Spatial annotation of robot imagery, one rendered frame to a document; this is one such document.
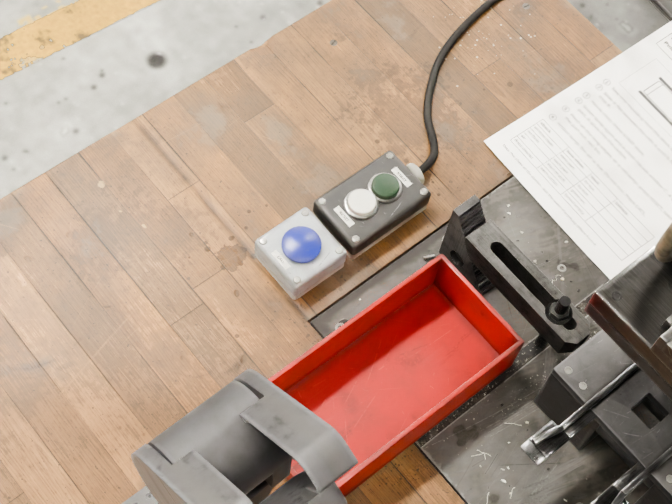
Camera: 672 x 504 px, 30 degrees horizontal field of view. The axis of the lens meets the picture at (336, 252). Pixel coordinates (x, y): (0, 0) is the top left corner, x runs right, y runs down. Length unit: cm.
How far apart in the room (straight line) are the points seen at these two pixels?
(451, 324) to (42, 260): 41
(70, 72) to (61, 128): 13
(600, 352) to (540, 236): 19
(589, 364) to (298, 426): 50
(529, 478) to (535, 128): 40
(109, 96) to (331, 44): 110
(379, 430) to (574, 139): 41
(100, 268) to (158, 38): 132
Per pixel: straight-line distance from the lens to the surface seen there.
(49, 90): 250
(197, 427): 77
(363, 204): 127
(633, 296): 105
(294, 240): 125
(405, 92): 140
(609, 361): 120
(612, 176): 139
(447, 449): 122
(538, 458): 115
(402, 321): 126
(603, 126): 143
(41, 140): 244
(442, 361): 125
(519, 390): 126
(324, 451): 72
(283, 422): 75
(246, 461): 77
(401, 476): 120
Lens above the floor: 204
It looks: 62 degrees down
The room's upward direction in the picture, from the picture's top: 10 degrees clockwise
